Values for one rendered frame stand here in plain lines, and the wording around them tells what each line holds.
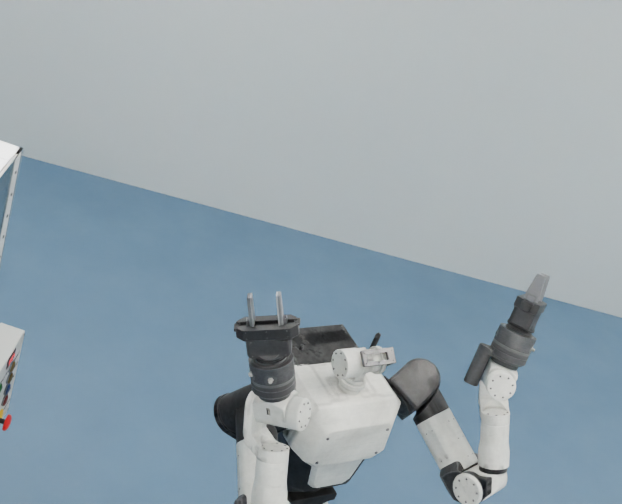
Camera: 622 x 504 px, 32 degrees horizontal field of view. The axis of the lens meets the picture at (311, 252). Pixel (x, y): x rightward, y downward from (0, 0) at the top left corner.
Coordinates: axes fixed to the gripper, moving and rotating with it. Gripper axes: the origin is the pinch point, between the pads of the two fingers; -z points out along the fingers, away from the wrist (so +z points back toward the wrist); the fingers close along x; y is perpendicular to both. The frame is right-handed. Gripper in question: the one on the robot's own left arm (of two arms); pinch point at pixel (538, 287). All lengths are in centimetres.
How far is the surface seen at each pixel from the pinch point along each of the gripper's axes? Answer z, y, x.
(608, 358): 50, -1, -293
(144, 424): 115, 123, -94
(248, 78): -10, 182, -191
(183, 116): 17, 206, -189
